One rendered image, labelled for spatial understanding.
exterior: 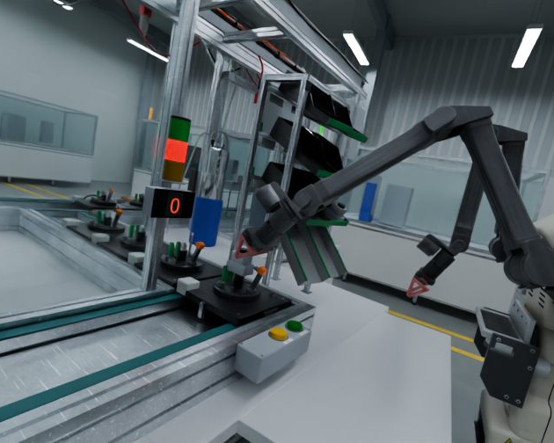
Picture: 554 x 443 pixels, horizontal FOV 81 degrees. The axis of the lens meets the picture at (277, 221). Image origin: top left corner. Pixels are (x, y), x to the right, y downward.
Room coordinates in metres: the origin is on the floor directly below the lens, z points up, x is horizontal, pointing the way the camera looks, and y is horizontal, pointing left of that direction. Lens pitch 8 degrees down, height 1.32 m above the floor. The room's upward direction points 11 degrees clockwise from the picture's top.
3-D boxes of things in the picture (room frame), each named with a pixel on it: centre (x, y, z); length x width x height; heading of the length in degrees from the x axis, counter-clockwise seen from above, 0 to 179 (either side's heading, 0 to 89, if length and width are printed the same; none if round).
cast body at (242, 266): (0.92, 0.09, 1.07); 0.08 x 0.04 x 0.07; 56
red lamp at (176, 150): (0.82, 0.28, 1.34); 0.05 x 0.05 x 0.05
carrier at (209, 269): (1.05, 0.29, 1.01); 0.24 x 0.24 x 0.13; 56
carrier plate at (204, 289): (0.91, 0.08, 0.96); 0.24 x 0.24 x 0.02; 56
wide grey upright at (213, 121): (2.18, 0.53, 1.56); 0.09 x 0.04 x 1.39; 146
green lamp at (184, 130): (0.82, 0.28, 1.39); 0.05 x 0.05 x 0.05
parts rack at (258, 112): (1.28, -0.02, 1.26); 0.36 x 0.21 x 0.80; 146
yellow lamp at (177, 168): (0.82, 0.28, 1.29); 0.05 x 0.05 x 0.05
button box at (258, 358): (0.72, -0.05, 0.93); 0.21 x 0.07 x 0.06; 146
